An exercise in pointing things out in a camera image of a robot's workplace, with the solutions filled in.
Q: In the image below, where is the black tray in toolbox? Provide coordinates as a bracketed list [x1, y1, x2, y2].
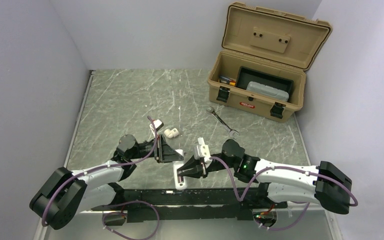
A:
[236, 66, 294, 97]

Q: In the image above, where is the black toolbox latch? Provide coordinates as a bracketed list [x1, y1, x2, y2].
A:
[216, 86, 231, 103]
[270, 102, 285, 119]

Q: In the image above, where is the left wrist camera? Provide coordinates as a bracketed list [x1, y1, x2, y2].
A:
[149, 119, 164, 134]

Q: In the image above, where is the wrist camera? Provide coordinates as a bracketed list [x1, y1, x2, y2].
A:
[149, 119, 164, 134]
[193, 137, 211, 164]

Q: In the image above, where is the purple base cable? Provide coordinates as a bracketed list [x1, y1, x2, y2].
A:
[101, 199, 161, 240]
[253, 202, 312, 232]

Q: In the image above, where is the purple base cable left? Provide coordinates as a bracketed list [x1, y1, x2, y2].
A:
[101, 199, 161, 240]

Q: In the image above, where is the grey plastic case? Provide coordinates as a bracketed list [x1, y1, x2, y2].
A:
[246, 81, 290, 102]

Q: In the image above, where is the white plastic pipe elbow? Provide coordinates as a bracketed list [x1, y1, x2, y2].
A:
[163, 128, 180, 139]

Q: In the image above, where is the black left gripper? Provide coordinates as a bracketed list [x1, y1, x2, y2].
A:
[129, 134, 184, 163]

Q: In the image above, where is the black toolbox right latch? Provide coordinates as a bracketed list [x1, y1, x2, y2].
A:
[270, 102, 285, 119]

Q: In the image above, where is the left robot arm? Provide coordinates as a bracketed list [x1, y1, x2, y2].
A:
[29, 134, 184, 230]

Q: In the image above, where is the yellow tool in toolbox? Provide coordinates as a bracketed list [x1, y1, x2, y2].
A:
[218, 76, 237, 87]

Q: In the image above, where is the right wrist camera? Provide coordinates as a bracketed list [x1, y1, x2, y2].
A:
[193, 137, 211, 164]

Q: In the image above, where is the black toolbox left latch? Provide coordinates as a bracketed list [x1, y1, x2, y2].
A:
[216, 86, 231, 103]

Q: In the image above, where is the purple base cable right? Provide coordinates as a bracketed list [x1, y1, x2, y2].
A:
[253, 202, 312, 232]

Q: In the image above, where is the tan plastic toolbox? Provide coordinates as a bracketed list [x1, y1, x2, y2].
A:
[207, 2, 333, 123]

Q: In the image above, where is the silver open-end wrench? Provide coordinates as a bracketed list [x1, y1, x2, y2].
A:
[206, 106, 240, 139]

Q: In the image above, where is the white remote control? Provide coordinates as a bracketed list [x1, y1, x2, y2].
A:
[172, 149, 188, 191]

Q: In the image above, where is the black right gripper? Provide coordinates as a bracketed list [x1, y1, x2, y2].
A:
[177, 153, 238, 180]

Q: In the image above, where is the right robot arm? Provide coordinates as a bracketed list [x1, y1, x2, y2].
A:
[173, 138, 358, 215]

